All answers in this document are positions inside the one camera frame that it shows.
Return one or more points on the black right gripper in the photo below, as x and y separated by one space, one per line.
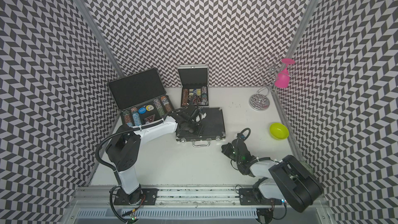
228 146

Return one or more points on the black textured poker case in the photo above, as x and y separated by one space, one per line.
211 127

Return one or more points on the small silver poker case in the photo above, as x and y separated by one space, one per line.
194 80

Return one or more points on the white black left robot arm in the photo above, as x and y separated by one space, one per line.
119 151

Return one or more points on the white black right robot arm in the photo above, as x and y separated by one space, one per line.
288 180

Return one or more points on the large black poker case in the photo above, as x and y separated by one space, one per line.
141 98

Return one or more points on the lime green plastic bowl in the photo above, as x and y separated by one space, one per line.
278 131

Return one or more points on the pink plastic wine glass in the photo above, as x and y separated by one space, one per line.
283 76

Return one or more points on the chrome glass holder stand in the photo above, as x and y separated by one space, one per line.
260 101

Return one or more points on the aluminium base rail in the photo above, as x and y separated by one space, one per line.
191 205

